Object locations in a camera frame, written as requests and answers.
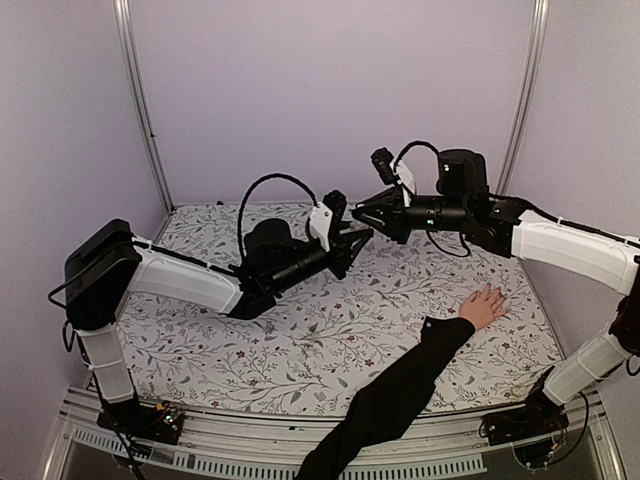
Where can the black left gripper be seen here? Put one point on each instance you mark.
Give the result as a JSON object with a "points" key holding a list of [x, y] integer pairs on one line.
{"points": [[344, 255]]}

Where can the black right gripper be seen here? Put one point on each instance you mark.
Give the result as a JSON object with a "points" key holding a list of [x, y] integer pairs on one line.
{"points": [[393, 223]]}

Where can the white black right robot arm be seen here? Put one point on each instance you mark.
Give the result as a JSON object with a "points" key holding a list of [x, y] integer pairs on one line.
{"points": [[513, 227]]}

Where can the black sleeved forearm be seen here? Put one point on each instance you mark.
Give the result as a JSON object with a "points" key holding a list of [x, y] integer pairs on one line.
{"points": [[384, 409]]}

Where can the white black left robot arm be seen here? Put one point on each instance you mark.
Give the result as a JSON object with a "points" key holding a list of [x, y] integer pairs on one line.
{"points": [[114, 263]]}

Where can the person's bare hand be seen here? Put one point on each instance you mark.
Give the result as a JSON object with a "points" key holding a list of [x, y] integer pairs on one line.
{"points": [[483, 307]]}

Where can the floral patterned table mat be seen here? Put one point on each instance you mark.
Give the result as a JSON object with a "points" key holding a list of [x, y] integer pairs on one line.
{"points": [[327, 338]]}

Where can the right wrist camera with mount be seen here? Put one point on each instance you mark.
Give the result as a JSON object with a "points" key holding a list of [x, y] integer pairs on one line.
{"points": [[394, 172]]}

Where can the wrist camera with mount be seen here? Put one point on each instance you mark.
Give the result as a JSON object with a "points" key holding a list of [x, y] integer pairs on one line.
{"points": [[394, 172], [325, 219]]}

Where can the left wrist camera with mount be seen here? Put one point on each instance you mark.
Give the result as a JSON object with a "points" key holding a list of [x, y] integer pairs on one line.
{"points": [[325, 219]]}

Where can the right aluminium frame post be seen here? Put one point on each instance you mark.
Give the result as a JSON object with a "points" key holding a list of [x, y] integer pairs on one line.
{"points": [[531, 68]]}

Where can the aluminium frame post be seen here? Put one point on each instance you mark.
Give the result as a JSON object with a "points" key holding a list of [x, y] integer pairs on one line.
{"points": [[531, 68], [124, 25]]}

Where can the aluminium front rail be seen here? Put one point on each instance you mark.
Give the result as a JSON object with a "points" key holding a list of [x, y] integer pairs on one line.
{"points": [[232, 445]]}

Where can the left aluminium frame post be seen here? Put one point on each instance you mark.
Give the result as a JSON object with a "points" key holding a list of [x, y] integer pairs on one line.
{"points": [[124, 25]]}

